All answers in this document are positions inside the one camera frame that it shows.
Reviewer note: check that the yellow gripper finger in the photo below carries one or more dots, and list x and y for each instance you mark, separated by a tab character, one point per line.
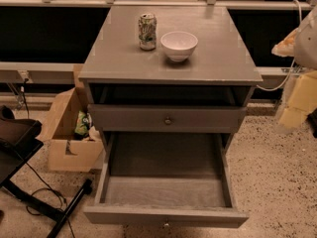
301	102

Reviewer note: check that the white ceramic bowl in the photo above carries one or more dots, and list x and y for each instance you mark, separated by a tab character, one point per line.
178	46

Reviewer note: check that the green snack bag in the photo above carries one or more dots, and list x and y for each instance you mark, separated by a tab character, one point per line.
82	126

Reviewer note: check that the grey top drawer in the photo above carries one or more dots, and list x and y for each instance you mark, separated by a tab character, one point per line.
183	119

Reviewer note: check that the grey wooden drawer cabinet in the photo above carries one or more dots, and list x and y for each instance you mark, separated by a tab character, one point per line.
219	73

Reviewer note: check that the green soda can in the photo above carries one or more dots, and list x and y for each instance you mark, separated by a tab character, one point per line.
147	31

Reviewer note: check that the cardboard box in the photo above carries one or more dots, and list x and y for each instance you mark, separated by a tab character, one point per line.
66	153

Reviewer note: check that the grey drawer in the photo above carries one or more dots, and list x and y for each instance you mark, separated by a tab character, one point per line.
183	119
165	179

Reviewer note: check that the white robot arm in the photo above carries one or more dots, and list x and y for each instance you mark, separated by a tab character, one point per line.
301	44

